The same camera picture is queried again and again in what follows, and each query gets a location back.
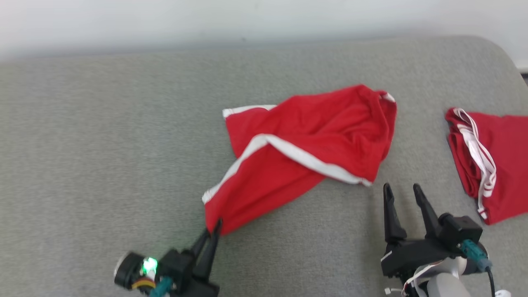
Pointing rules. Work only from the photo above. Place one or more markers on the red white printed jersey shirt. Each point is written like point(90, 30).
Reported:
point(511, 165)

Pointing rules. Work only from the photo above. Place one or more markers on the teal camera plug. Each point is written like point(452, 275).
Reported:
point(474, 252)
point(161, 288)

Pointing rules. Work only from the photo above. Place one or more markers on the red shorts with white stripes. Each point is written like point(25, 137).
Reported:
point(309, 132)

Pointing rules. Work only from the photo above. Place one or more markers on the wall skirting board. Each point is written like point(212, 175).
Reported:
point(523, 69)

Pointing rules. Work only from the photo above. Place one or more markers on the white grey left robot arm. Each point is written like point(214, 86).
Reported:
point(128, 270)

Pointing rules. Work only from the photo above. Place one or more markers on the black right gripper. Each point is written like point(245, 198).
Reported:
point(412, 253)

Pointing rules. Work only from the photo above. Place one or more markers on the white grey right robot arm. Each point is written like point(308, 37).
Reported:
point(445, 284)

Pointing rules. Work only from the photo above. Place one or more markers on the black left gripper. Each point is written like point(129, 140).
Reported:
point(202, 288)

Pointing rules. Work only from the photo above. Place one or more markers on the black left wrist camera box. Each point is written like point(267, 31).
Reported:
point(175, 268)

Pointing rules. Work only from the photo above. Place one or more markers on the grey fabric sofa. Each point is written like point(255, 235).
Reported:
point(103, 144)

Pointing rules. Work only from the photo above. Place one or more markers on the teal left camera plug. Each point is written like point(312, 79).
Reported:
point(161, 288)

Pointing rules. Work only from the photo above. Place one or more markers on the teal right camera plug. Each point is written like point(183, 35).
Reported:
point(474, 252)

